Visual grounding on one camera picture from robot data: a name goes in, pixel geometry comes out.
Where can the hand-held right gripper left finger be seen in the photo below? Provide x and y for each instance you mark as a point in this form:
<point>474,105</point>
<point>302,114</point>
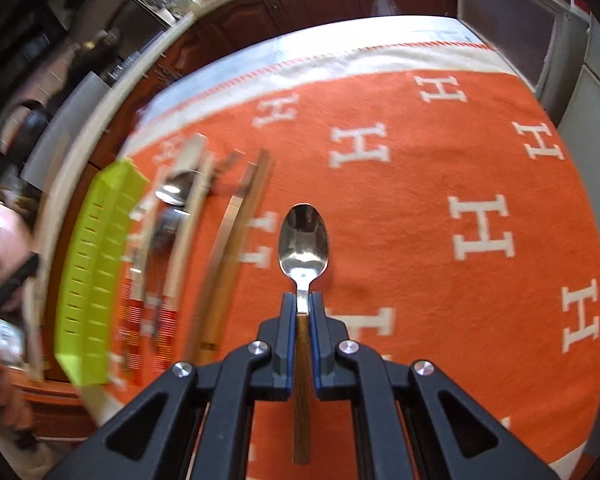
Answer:
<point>291,320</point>

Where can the black pan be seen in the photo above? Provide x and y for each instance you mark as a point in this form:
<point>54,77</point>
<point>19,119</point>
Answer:
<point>25,130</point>

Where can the pale wooden chopstick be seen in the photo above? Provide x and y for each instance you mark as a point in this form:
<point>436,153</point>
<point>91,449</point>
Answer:
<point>226,227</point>

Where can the large metal spoon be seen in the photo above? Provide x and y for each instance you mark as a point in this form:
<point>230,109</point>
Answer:
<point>172,187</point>

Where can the grey refrigerator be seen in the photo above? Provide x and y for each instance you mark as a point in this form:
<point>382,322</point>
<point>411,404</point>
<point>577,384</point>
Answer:
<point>590,125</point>

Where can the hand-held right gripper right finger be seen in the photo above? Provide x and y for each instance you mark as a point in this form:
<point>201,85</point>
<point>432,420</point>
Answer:
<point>316,320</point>

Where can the grey appliance front panel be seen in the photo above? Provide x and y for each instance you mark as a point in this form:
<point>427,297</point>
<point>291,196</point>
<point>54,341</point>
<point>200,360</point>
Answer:
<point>505,25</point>

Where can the brown wooden chopstick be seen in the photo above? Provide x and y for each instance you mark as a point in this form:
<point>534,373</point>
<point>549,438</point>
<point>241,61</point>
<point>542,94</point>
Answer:
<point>247,215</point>

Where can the orange printed blanket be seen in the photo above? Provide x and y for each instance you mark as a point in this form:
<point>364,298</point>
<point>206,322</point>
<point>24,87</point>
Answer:
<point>430,160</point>

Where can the white plastic bag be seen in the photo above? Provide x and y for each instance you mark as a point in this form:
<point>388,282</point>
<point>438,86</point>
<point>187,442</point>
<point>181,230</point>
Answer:
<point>385,2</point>

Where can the small metal spoon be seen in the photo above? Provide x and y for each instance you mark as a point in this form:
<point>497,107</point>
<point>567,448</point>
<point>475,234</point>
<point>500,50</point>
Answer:
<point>167,225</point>

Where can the green plastic cutlery tray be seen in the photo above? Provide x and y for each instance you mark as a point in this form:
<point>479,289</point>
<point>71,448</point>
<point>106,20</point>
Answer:
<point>95,270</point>

